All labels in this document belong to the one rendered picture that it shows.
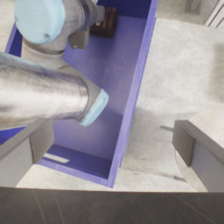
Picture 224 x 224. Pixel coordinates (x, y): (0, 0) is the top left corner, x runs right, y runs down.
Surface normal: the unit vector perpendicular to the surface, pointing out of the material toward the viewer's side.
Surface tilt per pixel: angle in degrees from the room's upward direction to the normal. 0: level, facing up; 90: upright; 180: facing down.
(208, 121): 0
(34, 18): 35
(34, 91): 83
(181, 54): 0
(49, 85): 81
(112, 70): 0
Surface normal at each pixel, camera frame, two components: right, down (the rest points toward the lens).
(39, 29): -0.22, 0.47
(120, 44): -0.14, -0.11
